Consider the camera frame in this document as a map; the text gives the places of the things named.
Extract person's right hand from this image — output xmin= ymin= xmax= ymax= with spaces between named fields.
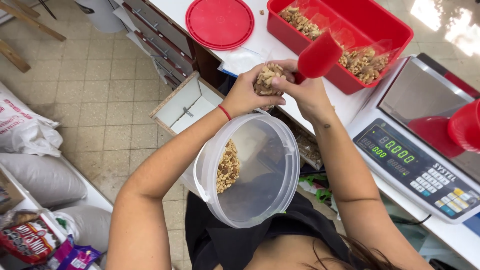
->
xmin=268 ymin=59 xmax=335 ymax=126

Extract person's left hand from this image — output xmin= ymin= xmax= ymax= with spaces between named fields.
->
xmin=220 ymin=63 xmax=286 ymax=120

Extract small clear bag of peanuts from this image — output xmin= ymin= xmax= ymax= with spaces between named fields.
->
xmin=253 ymin=62 xmax=287 ymax=97

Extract red plastic scoop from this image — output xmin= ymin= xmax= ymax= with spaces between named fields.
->
xmin=293 ymin=29 xmax=344 ymax=84

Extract stack of clear plastic bags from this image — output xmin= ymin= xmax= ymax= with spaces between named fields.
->
xmin=217 ymin=47 xmax=269 ymax=77

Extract clear bag of seeds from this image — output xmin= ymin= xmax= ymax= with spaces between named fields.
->
xmin=289 ymin=125 xmax=324 ymax=167

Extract open white wooden drawer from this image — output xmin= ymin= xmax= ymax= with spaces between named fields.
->
xmin=149 ymin=70 xmax=271 ymax=136

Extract clear bag of walnuts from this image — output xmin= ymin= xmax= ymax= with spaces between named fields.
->
xmin=335 ymin=38 xmax=399 ymax=85
xmin=277 ymin=0 xmax=328 ymax=41

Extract red round lid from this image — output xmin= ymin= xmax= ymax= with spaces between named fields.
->
xmin=185 ymin=0 xmax=255 ymax=51

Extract clear plastic bucket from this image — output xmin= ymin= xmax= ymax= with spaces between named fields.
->
xmin=180 ymin=112 xmax=301 ymax=229

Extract green plastic item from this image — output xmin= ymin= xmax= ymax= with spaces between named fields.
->
xmin=299 ymin=175 xmax=333 ymax=204

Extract red plastic tub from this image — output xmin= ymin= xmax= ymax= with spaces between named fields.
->
xmin=266 ymin=0 xmax=414 ymax=95

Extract white digital scale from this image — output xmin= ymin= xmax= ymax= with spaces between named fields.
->
xmin=346 ymin=52 xmax=480 ymax=225

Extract person's black clothing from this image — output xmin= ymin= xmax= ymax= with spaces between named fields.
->
xmin=185 ymin=190 xmax=362 ymax=270

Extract red plastic bowl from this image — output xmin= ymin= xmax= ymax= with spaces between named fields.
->
xmin=447 ymin=99 xmax=480 ymax=154

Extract white bin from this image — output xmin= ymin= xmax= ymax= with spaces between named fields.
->
xmin=74 ymin=0 xmax=125 ymax=34

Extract grey sack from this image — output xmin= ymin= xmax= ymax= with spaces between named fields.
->
xmin=0 ymin=152 xmax=88 ymax=208
xmin=50 ymin=205 xmax=112 ymax=256

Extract white printed sack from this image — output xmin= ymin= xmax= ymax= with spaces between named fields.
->
xmin=0 ymin=82 xmax=64 ymax=157

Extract purple snack packet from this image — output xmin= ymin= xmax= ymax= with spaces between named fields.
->
xmin=47 ymin=235 xmax=103 ymax=270

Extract red snack packet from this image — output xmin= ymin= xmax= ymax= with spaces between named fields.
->
xmin=0 ymin=210 xmax=62 ymax=266

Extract drawer cabinet with metal handles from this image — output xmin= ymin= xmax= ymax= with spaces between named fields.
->
xmin=112 ymin=0 xmax=199 ymax=90

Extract black cable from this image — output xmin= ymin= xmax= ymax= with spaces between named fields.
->
xmin=390 ymin=214 xmax=433 ymax=226

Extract wooden frame legs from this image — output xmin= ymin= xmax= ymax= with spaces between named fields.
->
xmin=0 ymin=0 xmax=67 ymax=73

